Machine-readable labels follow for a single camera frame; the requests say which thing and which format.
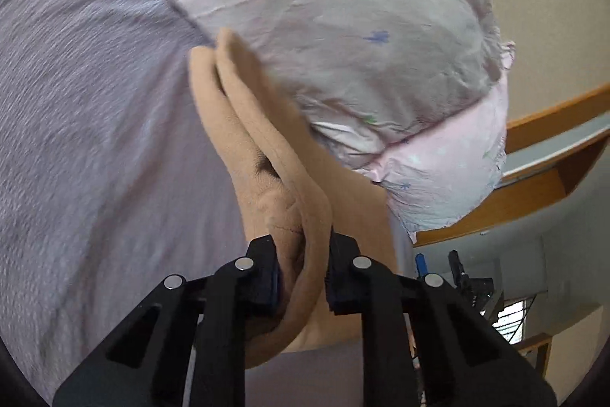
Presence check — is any tan brown garment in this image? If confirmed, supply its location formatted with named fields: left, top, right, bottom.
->
left=189, top=28, right=398, bottom=368

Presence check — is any pink floral pillow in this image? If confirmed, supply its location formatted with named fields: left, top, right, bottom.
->
left=359, top=41, right=516, bottom=241

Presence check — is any lavender bed sheet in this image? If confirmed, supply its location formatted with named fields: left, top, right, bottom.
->
left=1, top=0, right=247, bottom=401

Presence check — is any white floral pillow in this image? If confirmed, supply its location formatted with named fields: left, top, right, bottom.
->
left=174, top=0, right=501, bottom=167

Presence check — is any wooden headboard frame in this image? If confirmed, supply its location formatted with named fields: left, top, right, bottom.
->
left=414, top=85, right=609, bottom=248

